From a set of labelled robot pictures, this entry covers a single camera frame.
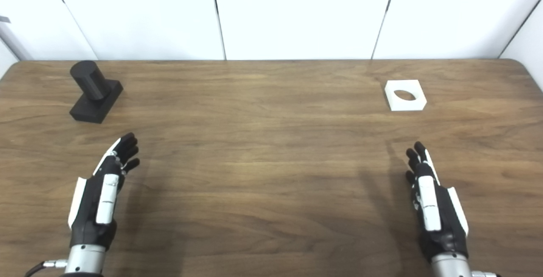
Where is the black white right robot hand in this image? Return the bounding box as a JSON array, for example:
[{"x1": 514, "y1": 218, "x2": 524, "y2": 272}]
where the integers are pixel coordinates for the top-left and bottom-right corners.
[{"x1": 405, "y1": 141, "x2": 469, "y2": 263}]

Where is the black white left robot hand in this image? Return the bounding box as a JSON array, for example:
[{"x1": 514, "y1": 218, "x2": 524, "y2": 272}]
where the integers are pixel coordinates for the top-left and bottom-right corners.
[{"x1": 68, "y1": 132, "x2": 140, "y2": 252}]

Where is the black peg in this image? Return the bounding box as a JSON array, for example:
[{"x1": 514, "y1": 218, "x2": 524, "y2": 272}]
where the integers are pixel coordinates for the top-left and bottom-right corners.
[{"x1": 69, "y1": 60, "x2": 124, "y2": 124}]

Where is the white square piece with hole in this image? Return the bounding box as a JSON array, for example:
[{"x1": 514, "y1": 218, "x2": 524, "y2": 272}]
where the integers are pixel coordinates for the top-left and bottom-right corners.
[{"x1": 384, "y1": 79, "x2": 427, "y2": 112}]

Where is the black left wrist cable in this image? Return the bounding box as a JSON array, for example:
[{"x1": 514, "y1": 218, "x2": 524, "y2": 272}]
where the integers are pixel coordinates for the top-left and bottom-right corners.
[{"x1": 25, "y1": 259, "x2": 68, "y2": 277}]

